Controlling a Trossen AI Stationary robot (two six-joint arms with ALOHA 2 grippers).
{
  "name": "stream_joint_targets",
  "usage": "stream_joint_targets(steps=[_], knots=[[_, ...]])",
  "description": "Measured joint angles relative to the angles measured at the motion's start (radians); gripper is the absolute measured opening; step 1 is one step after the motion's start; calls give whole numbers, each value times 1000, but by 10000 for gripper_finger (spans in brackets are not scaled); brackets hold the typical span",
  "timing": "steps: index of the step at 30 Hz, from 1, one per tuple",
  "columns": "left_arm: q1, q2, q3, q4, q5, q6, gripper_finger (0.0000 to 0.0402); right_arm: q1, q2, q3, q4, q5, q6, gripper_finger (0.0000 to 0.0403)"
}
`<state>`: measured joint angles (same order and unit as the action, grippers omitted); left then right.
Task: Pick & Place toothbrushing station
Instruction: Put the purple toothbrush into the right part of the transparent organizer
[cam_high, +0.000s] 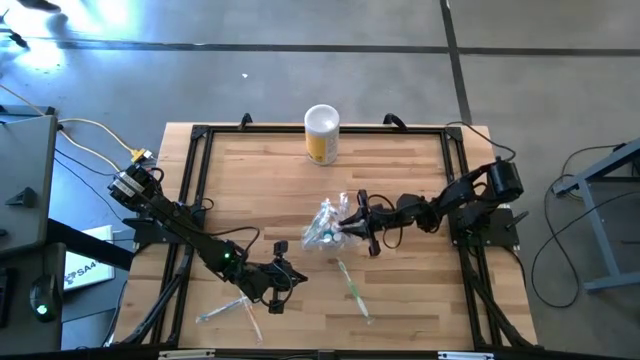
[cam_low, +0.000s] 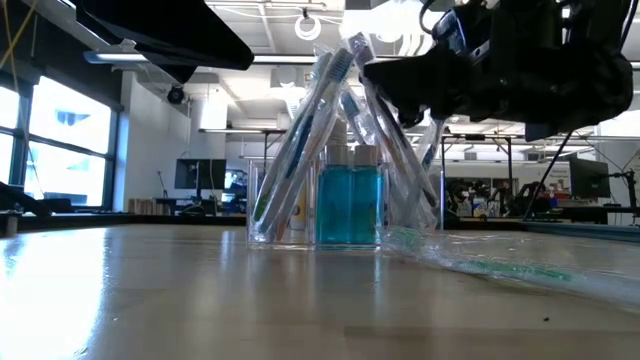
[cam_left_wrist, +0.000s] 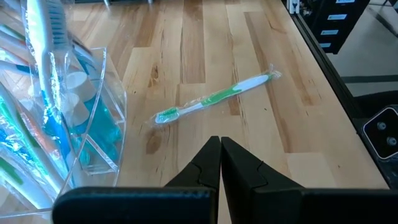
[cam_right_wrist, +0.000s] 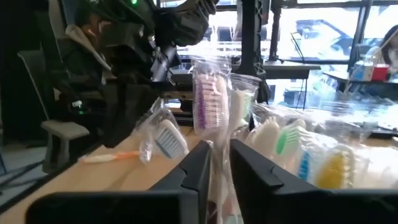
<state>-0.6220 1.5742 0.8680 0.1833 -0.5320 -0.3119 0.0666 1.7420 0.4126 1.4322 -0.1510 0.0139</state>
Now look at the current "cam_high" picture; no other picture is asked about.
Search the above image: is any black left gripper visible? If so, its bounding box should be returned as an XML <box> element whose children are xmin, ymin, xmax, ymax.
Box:
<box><xmin>238</xmin><ymin>240</ymin><xmax>309</xmax><ymax>316</ymax></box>

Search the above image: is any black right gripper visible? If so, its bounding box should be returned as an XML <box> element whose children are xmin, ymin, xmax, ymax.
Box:
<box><xmin>338</xmin><ymin>188</ymin><xmax>432</xmax><ymax>258</ymax></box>

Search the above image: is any clear acrylic organizer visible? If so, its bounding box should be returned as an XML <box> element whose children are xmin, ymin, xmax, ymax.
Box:
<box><xmin>299</xmin><ymin>192</ymin><xmax>361</xmax><ymax>252</ymax></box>

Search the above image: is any blue wrapped toothbrush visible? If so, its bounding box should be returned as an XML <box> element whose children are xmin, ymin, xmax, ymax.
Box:
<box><xmin>194</xmin><ymin>293</ymin><xmax>252</xmax><ymax>325</ymax></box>

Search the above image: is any yellow wipes canister white lid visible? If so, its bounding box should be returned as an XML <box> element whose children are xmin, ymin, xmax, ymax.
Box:
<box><xmin>303</xmin><ymin>103</ymin><xmax>342</xmax><ymax>167</ymax></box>

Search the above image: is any white printed sheet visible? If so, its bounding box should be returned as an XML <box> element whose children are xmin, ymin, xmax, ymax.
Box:
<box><xmin>63</xmin><ymin>224</ymin><xmax>116</xmax><ymax>293</ymax></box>

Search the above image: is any black desk leg beam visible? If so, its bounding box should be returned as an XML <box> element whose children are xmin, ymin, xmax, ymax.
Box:
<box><xmin>46</xmin><ymin>217</ymin><xmax>136</xmax><ymax>272</ymax></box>

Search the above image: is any black computer mouse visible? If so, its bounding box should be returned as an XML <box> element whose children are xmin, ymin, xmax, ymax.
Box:
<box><xmin>28</xmin><ymin>273</ymin><xmax>62</xmax><ymax>324</ymax></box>

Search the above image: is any grey side desk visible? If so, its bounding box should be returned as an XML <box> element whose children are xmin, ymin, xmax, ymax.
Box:
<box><xmin>0</xmin><ymin>113</ymin><xmax>66</xmax><ymax>354</ymax></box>

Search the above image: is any silver metal bracket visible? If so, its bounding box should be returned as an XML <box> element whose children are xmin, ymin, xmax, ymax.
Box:
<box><xmin>158</xmin><ymin>349</ymin><xmax>217</xmax><ymax>360</ymax></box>
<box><xmin>437</xmin><ymin>350</ymin><xmax>495</xmax><ymax>360</ymax></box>

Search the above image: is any black aluminium table frame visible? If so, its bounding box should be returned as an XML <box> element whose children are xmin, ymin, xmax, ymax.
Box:
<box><xmin>112</xmin><ymin>123</ymin><xmax>539</xmax><ymax>351</ymax></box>

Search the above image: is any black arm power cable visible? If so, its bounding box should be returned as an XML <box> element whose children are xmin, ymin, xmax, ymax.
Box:
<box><xmin>446</xmin><ymin>121</ymin><xmax>517</xmax><ymax>162</ymax></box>

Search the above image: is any yellow extension cable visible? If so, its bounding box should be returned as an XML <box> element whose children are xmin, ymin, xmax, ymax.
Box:
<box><xmin>59</xmin><ymin>130</ymin><xmax>124</xmax><ymax>174</ymax></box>
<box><xmin>57</xmin><ymin>117</ymin><xmax>154</xmax><ymax>164</ymax></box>

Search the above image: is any blue grey metal table frame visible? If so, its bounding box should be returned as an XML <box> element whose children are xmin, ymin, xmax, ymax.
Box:
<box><xmin>553</xmin><ymin>138</ymin><xmax>640</xmax><ymax>295</ymax></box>

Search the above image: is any black triangular bracket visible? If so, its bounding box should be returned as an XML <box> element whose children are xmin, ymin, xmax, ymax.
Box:
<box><xmin>3</xmin><ymin>185</ymin><xmax>37</xmax><ymax>208</ymax></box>

